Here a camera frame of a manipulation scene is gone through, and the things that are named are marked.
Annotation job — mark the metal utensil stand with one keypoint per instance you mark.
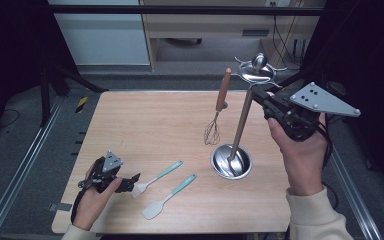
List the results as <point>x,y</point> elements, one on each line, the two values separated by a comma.
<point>241,120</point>

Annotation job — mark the person's left hand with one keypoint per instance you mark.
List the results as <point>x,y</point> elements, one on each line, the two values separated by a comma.
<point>91,206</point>

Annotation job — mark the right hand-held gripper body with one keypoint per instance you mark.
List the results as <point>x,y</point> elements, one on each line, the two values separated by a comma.
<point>300,116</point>

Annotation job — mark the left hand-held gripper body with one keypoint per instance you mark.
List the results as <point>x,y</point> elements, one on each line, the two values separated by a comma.
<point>106,173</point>

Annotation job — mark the white cabinet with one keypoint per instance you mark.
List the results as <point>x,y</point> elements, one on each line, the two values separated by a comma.
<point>103,40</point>

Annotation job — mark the black curtain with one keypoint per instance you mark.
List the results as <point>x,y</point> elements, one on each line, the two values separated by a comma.
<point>10,50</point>
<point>373,50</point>

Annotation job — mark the person's right hand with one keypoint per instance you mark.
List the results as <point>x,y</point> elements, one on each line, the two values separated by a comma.
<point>303,163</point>

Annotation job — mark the aluminium floor rail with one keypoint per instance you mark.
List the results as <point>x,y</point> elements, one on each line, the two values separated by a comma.
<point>353,196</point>
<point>20,166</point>

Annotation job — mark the yellow black striped tape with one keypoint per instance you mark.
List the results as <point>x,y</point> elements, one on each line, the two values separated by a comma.
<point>81,104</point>

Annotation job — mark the black horizontal frame bar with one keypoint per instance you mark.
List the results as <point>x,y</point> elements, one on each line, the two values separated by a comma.
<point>180,10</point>

